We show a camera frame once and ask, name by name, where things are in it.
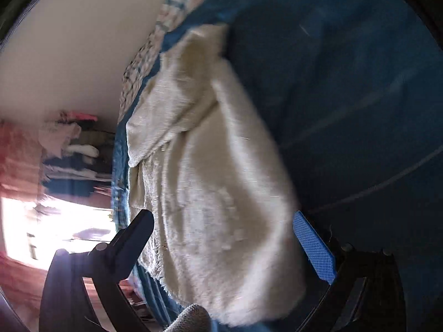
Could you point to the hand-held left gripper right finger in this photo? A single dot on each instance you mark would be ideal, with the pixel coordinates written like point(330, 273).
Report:
point(314, 247)

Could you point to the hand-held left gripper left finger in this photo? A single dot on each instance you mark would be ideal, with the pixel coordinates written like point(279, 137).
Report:
point(133, 235)

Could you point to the cream fleece garment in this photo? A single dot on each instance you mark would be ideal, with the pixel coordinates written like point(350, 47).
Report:
point(214, 186)

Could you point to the pile of clothes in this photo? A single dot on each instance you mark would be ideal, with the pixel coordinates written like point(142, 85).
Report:
point(74, 152)

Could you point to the blue bed sheet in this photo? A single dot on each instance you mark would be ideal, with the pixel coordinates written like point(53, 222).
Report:
point(332, 117)

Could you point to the pink curtain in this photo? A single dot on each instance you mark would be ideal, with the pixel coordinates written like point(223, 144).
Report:
point(17, 159)

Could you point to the plaid blanket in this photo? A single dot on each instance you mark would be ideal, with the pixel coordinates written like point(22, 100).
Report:
point(162, 38)

